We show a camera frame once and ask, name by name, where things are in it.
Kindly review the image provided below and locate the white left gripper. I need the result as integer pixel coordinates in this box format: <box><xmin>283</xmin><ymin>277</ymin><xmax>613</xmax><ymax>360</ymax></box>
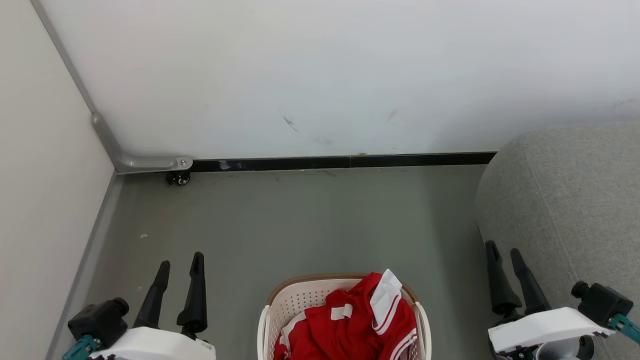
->
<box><xmin>89</xmin><ymin>251</ymin><xmax>217</xmax><ymax>360</ymax></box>

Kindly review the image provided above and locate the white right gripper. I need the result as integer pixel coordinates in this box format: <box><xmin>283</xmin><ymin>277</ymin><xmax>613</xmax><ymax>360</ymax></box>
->
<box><xmin>484</xmin><ymin>240</ymin><xmax>617</xmax><ymax>360</ymax></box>

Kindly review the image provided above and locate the red jersey with white patch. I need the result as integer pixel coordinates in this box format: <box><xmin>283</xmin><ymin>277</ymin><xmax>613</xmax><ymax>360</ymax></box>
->
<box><xmin>273</xmin><ymin>273</ymin><xmax>388</xmax><ymax>360</ymax></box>

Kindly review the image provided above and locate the grey fabric sofa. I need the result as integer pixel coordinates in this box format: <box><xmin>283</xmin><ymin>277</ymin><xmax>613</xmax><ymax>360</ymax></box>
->
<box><xmin>475</xmin><ymin>122</ymin><xmax>640</xmax><ymax>360</ymax></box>

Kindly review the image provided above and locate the cream perforated laundry basket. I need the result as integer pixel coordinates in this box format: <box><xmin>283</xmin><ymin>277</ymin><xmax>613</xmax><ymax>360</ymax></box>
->
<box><xmin>257</xmin><ymin>273</ymin><xmax>432</xmax><ymax>360</ymax></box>

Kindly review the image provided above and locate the black baseboard strip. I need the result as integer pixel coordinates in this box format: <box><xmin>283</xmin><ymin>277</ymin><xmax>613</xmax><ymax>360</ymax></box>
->
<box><xmin>191</xmin><ymin>152</ymin><xmax>497</xmax><ymax>173</ymax></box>

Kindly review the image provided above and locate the teal left camera connector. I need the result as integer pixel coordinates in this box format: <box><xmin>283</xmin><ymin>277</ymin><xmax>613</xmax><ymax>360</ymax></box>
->
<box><xmin>62</xmin><ymin>335</ymin><xmax>99</xmax><ymax>360</ymax></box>

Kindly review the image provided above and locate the teal camera connector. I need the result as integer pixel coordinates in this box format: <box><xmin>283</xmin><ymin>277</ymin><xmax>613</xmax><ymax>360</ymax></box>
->
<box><xmin>609</xmin><ymin>313</ymin><xmax>640</xmax><ymax>345</ymax></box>
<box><xmin>62</xmin><ymin>335</ymin><xmax>99</xmax><ymax>360</ymax></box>

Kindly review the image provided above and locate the teal right camera connector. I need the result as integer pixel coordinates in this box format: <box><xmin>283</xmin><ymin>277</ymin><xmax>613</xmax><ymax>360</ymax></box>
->
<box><xmin>609</xmin><ymin>313</ymin><xmax>640</xmax><ymax>345</ymax></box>

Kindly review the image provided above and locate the grey metal corner bracket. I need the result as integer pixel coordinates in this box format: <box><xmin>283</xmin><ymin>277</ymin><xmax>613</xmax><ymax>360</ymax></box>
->
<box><xmin>31</xmin><ymin>0</ymin><xmax>194</xmax><ymax>175</ymax></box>

